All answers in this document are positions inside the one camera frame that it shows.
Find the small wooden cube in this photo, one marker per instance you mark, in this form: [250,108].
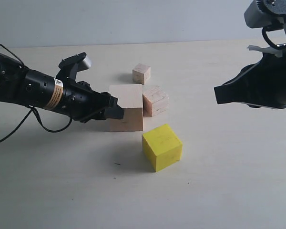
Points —
[141,73]

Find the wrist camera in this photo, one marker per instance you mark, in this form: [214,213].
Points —
[69,67]
[262,13]

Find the large wooden cube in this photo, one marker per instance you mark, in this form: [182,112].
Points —
[130,98]

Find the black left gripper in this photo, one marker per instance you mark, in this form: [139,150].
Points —
[83,104]

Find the yellow cube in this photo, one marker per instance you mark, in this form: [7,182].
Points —
[162,147]

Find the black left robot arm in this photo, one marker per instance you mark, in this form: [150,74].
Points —
[61,94]

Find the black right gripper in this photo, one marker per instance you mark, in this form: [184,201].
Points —
[262,84]

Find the medium wooden cube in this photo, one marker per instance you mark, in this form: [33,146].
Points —
[155,100]

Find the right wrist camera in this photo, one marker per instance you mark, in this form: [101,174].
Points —
[262,13]

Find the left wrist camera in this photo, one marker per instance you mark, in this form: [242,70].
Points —
[69,67]

